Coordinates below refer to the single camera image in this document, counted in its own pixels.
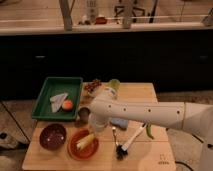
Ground white handled black brush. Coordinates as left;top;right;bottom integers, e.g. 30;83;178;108
116;124;145;160

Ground grey folded cloth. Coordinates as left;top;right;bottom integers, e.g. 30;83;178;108
50;93;68;113

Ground green chili pepper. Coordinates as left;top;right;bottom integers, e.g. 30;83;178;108
146;124;154;139

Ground metal spoon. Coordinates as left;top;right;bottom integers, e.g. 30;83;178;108
112;126;119;147

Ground yellow banana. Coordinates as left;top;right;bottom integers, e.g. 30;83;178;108
76;134;95;150

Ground green plastic tray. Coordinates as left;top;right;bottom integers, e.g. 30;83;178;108
32;77;83;121

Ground orange peach fruit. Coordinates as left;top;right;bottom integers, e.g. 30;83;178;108
62;100;74;111

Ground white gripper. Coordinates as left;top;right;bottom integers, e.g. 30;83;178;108
88;113;109;133

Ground dark purple bowl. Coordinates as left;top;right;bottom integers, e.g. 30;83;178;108
39;123;67;150

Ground bunch of red grapes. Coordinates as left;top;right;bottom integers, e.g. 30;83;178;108
84;79;102;93

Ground blue sponge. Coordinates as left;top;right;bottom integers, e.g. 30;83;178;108
110;118;128;130

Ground small metal cup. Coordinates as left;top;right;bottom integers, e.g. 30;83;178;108
78;107;90;124

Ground green cup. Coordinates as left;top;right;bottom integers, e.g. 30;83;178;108
108;79;120;91

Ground red bowl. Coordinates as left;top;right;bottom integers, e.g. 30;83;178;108
67;129;99;160

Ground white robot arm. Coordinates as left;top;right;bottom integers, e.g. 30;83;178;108
89;87;213;171

